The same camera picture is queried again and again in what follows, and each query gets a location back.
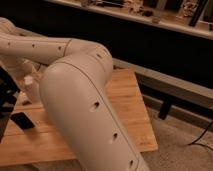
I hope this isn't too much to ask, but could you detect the white ceramic cup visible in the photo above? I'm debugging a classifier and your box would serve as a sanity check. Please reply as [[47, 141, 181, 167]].
[[24, 75, 40, 103]]

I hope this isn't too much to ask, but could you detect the black phone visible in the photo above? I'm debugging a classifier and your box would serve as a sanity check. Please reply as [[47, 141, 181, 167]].
[[10, 112, 34, 130]]

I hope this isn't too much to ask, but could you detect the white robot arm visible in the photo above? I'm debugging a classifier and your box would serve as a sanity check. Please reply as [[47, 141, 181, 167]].
[[0, 17, 150, 171]]

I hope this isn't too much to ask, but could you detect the black cable on floor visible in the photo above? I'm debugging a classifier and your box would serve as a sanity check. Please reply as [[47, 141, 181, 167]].
[[188, 119, 213, 147]]

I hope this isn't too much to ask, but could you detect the wooden shelf with clutter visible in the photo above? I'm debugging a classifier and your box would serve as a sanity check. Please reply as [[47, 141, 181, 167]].
[[46, 0, 213, 40]]

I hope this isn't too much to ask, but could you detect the black chair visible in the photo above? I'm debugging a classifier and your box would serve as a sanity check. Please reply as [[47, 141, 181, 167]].
[[0, 66, 20, 142]]

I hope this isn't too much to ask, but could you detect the long wooden bench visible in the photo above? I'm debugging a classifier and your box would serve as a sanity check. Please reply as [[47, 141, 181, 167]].
[[0, 21, 213, 121]]

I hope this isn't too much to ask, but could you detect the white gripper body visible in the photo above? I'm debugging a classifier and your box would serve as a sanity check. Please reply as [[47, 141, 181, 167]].
[[5, 60, 39, 82]]

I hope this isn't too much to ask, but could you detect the wooden table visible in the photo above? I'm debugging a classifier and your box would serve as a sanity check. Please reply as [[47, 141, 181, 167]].
[[0, 69, 158, 167]]

